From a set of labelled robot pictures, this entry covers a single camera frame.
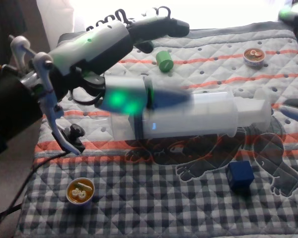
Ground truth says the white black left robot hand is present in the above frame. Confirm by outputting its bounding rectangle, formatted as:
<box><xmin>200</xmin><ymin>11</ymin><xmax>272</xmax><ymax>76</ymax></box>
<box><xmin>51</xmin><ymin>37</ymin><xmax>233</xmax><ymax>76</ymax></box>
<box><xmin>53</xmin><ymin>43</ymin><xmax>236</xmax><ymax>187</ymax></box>
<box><xmin>48</xmin><ymin>6</ymin><xmax>192</xmax><ymax>117</ymax></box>

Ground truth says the toy bowl of noodles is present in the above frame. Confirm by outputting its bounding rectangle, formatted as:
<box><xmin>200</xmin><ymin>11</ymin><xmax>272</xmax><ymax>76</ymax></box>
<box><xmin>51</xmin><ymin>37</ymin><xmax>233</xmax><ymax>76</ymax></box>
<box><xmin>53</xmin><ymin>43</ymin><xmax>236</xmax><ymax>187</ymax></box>
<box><xmin>242</xmin><ymin>47</ymin><xmax>266</xmax><ymax>67</ymax></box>

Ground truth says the green toy cylinder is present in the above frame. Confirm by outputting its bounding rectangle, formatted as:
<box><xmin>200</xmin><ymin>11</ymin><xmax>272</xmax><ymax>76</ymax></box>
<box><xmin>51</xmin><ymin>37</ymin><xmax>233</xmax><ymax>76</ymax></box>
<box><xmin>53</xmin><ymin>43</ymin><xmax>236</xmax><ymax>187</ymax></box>
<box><xmin>155</xmin><ymin>50</ymin><xmax>175</xmax><ymax>73</ymax></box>

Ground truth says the toy cup of orange soup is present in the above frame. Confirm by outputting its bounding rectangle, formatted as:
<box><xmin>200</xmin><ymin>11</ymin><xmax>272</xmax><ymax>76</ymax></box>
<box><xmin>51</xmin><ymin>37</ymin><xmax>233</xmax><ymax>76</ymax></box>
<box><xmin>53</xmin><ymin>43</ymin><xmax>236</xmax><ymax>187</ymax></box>
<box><xmin>66</xmin><ymin>177</ymin><xmax>96</xmax><ymax>208</ymax></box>

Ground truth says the blue toy cube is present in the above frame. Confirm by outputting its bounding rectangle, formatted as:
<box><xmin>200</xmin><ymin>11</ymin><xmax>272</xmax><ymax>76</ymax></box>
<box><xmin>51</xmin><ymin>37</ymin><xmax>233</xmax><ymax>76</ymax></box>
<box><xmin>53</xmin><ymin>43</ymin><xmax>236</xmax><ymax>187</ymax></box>
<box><xmin>225</xmin><ymin>160</ymin><xmax>255</xmax><ymax>192</ymax></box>

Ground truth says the grey quilt with printed bear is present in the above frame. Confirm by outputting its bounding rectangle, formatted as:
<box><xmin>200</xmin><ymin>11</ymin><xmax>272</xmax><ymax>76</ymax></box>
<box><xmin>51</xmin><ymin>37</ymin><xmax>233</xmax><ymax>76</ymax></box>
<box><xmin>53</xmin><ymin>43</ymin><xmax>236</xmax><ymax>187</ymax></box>
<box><xmin>13</xmin><ymin>21</ymin><xmax>298</xmax><ymax>238</ymax></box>

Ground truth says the black cable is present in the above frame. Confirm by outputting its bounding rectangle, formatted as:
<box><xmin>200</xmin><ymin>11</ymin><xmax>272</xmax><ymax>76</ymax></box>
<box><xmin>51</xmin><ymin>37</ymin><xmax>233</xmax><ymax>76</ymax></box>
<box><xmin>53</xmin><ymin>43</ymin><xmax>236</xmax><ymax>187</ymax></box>
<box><xmin>0</xmin><ymin>150</ymin><xmax>68</xmax><ymax>238</ymax></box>
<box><xmin>0</xmin><ymin>202</ymin><xmax>23</xmax><ymax>222</ymax></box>

